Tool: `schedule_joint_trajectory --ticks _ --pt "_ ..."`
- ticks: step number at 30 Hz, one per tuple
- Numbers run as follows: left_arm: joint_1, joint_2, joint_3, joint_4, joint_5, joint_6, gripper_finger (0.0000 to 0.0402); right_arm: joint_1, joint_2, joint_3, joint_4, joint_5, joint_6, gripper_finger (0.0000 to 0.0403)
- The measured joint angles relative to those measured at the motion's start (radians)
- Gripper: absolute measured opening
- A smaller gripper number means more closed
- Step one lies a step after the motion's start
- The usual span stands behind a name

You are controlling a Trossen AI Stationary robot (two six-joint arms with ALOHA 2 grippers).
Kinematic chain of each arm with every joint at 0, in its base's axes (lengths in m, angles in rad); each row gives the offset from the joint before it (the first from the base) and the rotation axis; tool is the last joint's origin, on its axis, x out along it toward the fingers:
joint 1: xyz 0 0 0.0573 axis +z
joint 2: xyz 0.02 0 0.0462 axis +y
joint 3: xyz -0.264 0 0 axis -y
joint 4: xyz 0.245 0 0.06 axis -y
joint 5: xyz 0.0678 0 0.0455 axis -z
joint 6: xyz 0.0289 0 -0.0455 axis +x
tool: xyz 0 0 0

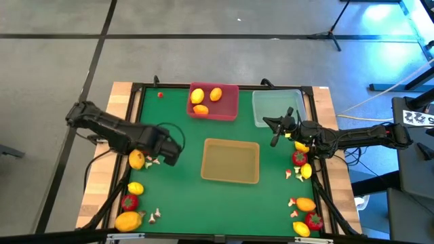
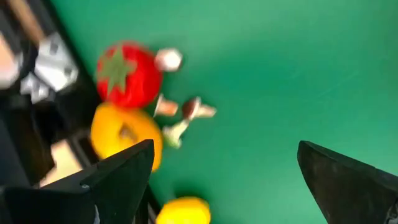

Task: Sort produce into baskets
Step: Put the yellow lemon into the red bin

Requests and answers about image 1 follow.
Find white marker sign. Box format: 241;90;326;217
402;109;434;128

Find green table mat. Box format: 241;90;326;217
120;87;321;238

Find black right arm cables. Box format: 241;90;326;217
342;145;374;167

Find orange translucent plastic bin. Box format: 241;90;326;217
200;138;261;185

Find clear plastic bin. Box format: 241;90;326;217
252;89;308;128

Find pale floor cable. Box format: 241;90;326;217
335;57;434;123

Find grey floor object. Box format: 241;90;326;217
0;144;26;159

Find black cart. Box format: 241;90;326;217
386;96;434;244

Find yellow toy lemon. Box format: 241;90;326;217
292;221;311;238
294;140;311;154
190;88;205;105
127;182;145;196
300;163;313;180

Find red plastic bin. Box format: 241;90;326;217
186;81;240;122

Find white object under table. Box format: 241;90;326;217
354;195;370;211

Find yellow-orange toy mango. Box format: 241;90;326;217
114;211;143;233
128;149;146;171

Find silver metal bracket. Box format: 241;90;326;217
106;232;146;242
294;237;335;244

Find black frame strut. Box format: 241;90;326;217
310;172;362;237
76;162;133;231

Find black base cable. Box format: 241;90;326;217
83;148;113;194

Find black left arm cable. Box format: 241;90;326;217
155;121;186;153

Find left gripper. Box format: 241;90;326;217
149;127;183;167

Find red strawberry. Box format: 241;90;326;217
121;194;139;212
304;211;324;232

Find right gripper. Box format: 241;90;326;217
262;116;321;148

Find black frame beam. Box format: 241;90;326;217
0;228;434;244

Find black tripod stand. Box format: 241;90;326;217
307;0;352;52

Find red toy tomato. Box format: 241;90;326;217
292;150;309;167

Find black stand foot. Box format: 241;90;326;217
368;66;434;93

